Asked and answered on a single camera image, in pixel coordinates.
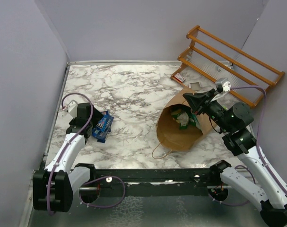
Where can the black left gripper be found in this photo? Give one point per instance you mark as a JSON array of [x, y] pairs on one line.
[[97, 116]]

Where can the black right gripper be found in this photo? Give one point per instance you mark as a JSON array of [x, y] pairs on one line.
[[200, 101]]

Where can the blue salt vinegar chips bag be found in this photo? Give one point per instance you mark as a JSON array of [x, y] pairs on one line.
[[99, 135]]

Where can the yellow green candy packet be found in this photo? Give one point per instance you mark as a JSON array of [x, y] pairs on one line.
[[179, 115]]

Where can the brown paper bag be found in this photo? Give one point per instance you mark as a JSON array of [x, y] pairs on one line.
[[172, 135]]

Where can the blue M&Ms candy packet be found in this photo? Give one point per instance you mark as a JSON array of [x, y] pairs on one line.
[[101, 125]]

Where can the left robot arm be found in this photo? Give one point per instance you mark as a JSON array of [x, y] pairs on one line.
[[54, 186]]

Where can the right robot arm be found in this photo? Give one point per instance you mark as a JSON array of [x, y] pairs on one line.
[[269, 196]]

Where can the open small cardboard box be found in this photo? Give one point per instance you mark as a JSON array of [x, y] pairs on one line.
[[195, 86]]

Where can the green snack packet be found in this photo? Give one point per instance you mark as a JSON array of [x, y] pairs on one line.
[[194, 121]]

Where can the small red white box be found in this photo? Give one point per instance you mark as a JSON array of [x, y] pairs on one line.
[[179, 77]]

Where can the wooden two-tier rack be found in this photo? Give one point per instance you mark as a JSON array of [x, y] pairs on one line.
[[214, 58]]

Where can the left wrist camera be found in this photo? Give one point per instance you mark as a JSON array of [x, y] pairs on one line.
[[71, 108]]

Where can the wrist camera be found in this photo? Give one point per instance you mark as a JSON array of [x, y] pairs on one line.
[[223, 86], [71, 108]]

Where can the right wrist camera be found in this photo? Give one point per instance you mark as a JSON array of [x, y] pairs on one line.
[[223, 86]]

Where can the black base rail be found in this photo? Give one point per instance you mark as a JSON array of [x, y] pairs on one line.
[[149, 182]]

